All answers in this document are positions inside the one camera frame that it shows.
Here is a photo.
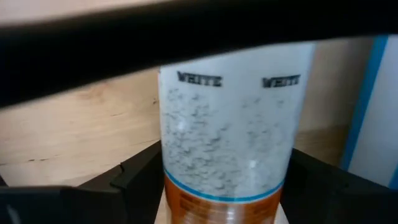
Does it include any black bar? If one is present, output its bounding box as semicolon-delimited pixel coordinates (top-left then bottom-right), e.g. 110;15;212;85
0;0;398;110

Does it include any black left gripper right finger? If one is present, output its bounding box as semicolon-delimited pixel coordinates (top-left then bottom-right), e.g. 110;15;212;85
280;148;398;224

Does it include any white sealant cartridge orange label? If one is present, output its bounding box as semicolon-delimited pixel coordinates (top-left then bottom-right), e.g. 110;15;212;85
157;42;317;224

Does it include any white blue-edged object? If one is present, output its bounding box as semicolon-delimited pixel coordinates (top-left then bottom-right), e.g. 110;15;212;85
340;34;398;191

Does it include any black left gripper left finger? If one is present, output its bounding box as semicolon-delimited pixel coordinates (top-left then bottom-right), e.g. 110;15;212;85
0;141;166;224

